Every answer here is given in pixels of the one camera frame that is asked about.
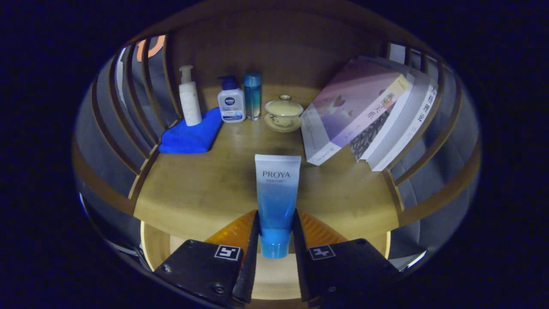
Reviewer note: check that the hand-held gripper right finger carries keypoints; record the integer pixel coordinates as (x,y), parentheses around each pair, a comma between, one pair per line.
(347,268)

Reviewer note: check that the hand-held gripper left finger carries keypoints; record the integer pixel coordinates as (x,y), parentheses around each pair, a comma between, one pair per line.
(201,268)

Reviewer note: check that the blue and white cosmetic tube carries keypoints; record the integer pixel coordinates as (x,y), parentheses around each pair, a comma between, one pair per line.
(276,197)

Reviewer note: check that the wooden countertop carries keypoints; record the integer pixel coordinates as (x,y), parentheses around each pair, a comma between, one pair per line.
(206,184)

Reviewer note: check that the brown wooden cabinet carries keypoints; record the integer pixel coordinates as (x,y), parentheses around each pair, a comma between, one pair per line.
(279,43)

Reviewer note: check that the blue folded cloth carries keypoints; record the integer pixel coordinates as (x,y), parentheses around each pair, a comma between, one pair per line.
(193,135)

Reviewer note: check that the patterned cover white book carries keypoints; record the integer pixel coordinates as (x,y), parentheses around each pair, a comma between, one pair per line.
(373,131)

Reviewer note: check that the thick white book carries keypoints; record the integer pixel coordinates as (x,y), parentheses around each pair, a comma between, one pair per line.
(407,124)

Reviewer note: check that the purple cover book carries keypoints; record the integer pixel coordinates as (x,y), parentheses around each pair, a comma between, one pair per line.
(343,111)

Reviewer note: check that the white lotion bottle blue cap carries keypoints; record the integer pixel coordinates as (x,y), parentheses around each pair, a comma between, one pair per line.
(231,105)

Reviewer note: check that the beige lidded ceramic teacup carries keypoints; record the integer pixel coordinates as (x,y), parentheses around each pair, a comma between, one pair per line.
(283,113)

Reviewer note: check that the white pump bottle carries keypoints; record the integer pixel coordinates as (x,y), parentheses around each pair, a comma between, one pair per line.
(190,101)

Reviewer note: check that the teal glass bottle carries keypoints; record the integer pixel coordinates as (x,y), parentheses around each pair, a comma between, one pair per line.
(252,96)

